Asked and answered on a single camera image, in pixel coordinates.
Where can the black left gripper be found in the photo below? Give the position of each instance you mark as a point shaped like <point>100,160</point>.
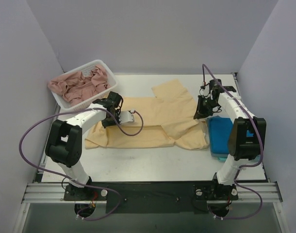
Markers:
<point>108,119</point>

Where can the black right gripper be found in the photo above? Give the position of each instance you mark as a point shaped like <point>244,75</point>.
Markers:
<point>204,107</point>

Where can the yellow t shirt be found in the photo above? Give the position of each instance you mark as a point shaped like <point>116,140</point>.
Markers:
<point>164,120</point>

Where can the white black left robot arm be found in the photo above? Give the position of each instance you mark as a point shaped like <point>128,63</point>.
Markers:
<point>64,145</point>

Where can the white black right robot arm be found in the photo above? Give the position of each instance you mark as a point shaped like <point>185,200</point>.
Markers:
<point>247,136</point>

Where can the blue folded t shirt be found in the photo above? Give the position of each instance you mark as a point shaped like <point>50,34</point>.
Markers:
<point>219,129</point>

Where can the pink crumpled t shirt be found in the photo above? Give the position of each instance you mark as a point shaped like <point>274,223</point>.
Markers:
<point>76,87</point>

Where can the teal folded t shirt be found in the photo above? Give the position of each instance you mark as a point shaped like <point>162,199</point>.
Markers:
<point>222,158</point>

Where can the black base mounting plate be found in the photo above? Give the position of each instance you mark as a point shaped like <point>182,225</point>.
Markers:
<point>162,205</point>

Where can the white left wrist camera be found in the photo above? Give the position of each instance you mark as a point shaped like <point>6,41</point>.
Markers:
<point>126,117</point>

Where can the aluminium front frame rail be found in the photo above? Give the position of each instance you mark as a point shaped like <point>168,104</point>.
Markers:
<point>244,192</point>

